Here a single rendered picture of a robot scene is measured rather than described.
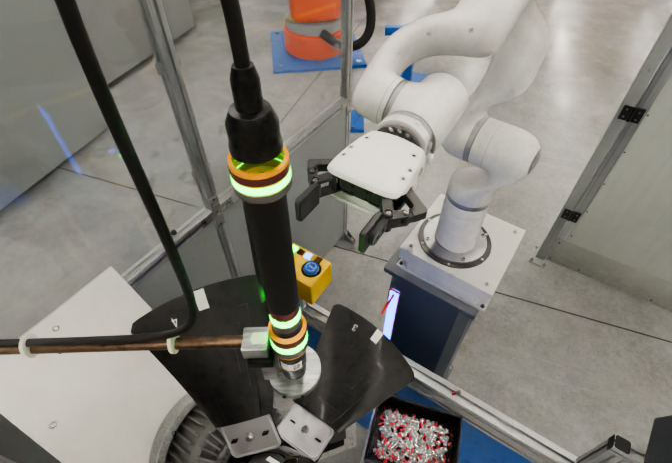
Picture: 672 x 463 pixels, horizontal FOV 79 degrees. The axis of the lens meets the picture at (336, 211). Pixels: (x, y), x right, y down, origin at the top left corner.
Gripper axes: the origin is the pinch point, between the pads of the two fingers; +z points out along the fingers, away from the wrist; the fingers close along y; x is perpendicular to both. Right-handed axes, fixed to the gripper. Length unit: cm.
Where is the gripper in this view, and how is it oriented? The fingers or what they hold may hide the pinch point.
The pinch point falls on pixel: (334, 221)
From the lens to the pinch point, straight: 46.1
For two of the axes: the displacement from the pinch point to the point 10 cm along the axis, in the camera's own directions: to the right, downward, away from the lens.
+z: -5.4, 6.1, -5.8
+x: 0.1, -6.9, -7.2
